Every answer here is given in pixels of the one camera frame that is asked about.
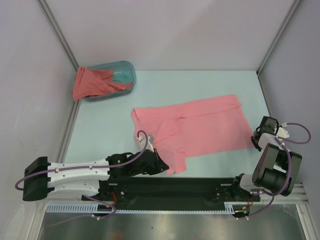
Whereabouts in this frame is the aluminium front rail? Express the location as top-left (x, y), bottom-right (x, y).
top-left (35, 182), bottom-right (310, 205)

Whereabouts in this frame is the purple cable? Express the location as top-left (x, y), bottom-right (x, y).
top-left (15, 129), bottom-right (151, 192)
top-left (249, 121), bottom-right (313, 198)

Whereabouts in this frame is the right aluminium corner post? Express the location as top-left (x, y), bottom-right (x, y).
top-left (256, 0), bottom-right (303, 77)

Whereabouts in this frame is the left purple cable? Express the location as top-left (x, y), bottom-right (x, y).
top-left (15, 129), bottom-right (151, 192)

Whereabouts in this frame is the white slotted cable duct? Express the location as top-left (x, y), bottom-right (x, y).
top-left (46, 201), bottom-right (237, 215)

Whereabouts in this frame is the teal plastic bin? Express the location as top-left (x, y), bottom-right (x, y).
top-left (84, 60), bottom-right (137, 102)

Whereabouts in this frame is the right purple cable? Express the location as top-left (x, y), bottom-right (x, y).
top-left (249, 121), bottom-right (313, 198)

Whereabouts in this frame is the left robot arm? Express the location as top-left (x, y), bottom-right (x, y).
top-left (22, 149), bottom-right (169, 202)

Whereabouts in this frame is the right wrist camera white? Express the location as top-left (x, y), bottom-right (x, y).
top-left (275, 123), bottom-right (290, 139)

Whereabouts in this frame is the salmon red t shirt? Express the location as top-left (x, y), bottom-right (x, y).
top-left (72, 66), bottom-right (134, 102)

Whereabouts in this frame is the aluminium corner post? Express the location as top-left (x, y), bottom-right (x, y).
top-left (256, 0), bottom-right (303, 77)
top-left (36, 0), bottom-right (79, 71)

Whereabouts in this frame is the light pink t shirt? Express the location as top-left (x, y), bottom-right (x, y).
top-left (131, 94), bottom-right (253, 175)

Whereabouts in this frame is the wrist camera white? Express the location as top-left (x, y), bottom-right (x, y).
top-left (136, 135), bottom-right (154, 152)
top-left (275, 123), bottom-right (290, 139)

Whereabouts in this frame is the left aluminium corner post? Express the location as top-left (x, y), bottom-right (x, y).
top-left (36, 0), bottom-right (79, 71)

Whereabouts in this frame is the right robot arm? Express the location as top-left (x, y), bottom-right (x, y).
top-left (230, 116), bottom-right (302, 201)

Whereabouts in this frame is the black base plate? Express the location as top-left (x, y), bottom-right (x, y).
top-left (93, 177), bottom-right (260, 212)

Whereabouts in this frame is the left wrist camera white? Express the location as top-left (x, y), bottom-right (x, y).
top-left (136, 135), bottom-right (154, 152)

